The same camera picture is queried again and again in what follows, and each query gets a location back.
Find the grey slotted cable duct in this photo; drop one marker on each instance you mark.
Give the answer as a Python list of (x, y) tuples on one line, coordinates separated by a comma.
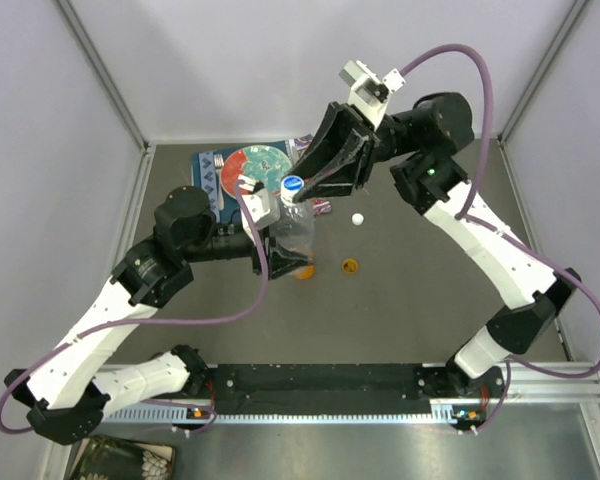
[(436, 413)]

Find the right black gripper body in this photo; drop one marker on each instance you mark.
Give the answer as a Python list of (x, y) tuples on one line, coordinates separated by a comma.
[(384, 138)]

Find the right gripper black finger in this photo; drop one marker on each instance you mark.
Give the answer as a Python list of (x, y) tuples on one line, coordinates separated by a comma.
[(326, 170), (337, 126)]

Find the white bottle cap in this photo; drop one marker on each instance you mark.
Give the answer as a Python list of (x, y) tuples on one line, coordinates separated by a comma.
[(357, 219)]

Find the red teal patterned plate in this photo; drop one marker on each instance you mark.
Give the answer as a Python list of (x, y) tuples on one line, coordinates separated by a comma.
[(264, 163)]

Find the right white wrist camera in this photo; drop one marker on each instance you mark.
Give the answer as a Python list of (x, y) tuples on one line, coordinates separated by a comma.
[(369, 94)]

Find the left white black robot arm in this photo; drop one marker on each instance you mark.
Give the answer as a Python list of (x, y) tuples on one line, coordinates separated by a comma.
[(68, 393)]

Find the clear bottle orange base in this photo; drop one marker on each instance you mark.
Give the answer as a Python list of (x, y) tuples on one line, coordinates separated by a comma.
[(304, 273)]

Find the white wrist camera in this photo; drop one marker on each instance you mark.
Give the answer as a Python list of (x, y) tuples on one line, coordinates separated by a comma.
[(257, 201), (369, 94)]

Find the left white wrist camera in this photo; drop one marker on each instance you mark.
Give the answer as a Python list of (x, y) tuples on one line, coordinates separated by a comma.
[(257, 201)]

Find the blue patterned placemat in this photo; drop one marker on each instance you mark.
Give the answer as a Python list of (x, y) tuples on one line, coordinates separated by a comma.
[(204, 176)]

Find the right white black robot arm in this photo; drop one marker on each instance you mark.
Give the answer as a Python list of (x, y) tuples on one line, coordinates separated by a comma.
[(435, 186)]

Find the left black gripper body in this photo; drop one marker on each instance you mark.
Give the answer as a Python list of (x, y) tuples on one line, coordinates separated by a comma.
[(263, 235)]

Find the aluminium frame rail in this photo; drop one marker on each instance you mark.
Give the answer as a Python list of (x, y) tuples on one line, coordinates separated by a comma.
[(555, 385)]

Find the floral patterned box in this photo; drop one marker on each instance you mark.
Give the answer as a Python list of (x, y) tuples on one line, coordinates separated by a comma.
[(105, 457)]

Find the orange bottle cap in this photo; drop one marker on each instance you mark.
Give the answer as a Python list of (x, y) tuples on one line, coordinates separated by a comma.
[(350, 266)]

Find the silver fork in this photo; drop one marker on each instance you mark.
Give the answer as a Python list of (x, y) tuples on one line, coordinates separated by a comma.
[(219, 163)]

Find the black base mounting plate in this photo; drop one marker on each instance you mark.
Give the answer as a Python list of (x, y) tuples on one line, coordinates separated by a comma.
[(335, 388)]

